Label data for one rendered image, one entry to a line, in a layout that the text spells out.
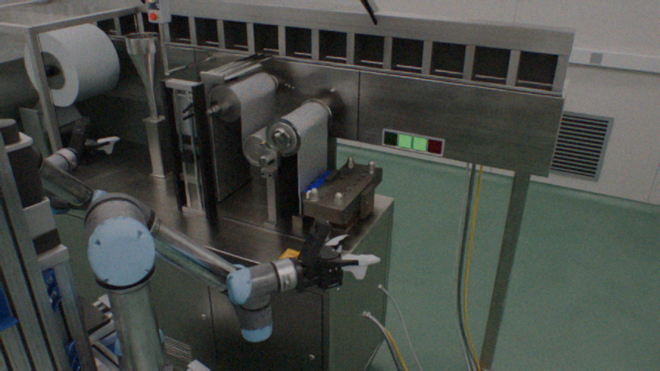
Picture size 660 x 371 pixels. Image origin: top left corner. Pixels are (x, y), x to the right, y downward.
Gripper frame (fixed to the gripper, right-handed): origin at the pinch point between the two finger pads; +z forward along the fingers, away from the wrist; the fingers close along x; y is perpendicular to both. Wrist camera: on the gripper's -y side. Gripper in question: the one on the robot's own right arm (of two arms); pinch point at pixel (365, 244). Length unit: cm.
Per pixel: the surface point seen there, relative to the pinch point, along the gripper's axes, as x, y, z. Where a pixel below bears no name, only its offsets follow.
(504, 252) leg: -48, 49, 93
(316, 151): -77, -2, 21
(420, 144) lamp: -59, -3, 58
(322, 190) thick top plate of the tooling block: -69, 11, 19
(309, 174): -74, 6, 17
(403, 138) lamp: -65, -5, 53
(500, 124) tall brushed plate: -36, -13, 76
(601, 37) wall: -157, -22, 277
